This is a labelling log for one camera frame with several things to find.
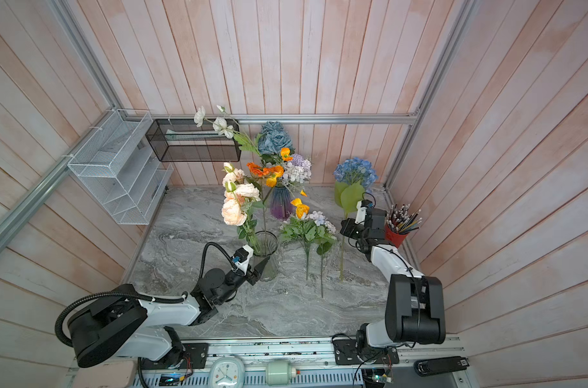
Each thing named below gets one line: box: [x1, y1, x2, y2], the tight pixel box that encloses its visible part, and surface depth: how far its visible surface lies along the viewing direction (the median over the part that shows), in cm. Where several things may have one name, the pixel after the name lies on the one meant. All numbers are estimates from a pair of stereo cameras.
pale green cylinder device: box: [266, 361, 293, 387], surface depth 65 cm
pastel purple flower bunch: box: [282, 153, 312, 185], surface depth 87 cm
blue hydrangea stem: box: [333, 157, 378, 282], surface depth 95 cm
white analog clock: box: [209, 356, 245, 388], surface depth 70 cm
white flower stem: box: [193, 105, 261, 157], surface depth 87 cm
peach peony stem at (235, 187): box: [222, 161, 261, 210], surface depth 63 cm
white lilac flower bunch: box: [279, 210, 338, 299], surface depth 97 cm
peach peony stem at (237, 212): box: [221, 194, 261, 254], surface depth 63 cm
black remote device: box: [413, 355, 471, 377], surface depth 71 cm
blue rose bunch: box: [257, 121, 295, 155], surface depth 83 cm
